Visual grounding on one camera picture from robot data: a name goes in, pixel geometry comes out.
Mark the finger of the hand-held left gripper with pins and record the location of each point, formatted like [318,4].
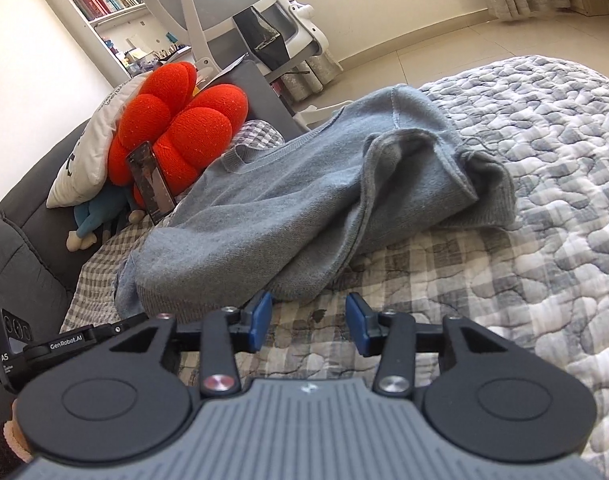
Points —
[124,326]

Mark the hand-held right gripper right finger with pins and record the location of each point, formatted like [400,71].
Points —
[357,320]

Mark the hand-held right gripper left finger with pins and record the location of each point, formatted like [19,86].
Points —
[262,320]

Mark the grey knit sweater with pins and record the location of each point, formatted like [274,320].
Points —
[284,210]

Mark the person's left forearm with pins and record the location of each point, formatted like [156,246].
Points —
[4,450]

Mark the blue plush toy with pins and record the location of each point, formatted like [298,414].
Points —
[97,210]

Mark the black smartphone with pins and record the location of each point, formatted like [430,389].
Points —
[152,185]

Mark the white printed pillow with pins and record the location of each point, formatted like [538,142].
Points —
[89,160]

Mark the red flower cushion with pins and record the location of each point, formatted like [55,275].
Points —
[194,125]

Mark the short star patterned cloth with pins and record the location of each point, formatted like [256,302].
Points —
[309,77]

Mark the sheet of paper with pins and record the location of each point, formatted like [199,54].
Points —
[224,71]

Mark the black plastic bag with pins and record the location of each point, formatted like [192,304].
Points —
[264,40]

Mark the white mesh office chair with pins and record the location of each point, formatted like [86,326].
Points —
[209,10]

